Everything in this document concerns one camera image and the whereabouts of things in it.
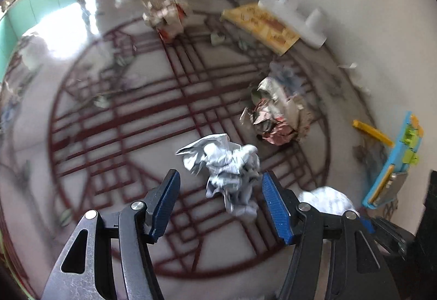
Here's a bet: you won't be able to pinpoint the white paper ball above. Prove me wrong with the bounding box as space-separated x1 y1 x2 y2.
176 134 262 222

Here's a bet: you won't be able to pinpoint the teal kitchen cabinets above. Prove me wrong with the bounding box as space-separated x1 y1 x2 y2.
1 0 76 74

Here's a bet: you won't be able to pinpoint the crumpled white paper near edge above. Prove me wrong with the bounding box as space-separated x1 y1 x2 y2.
297 186 359 216

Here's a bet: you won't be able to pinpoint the yellow plastic stick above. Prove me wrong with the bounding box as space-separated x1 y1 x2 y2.
352 119 395 148

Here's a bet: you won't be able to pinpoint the white foam block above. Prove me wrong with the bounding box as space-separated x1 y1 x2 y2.
258 0 329 49

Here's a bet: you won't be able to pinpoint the yellow picture book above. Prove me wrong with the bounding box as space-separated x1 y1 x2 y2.
222 3 300 56

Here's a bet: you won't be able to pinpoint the crumpled red white wrapper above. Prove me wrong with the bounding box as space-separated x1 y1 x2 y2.
142 0 191 43

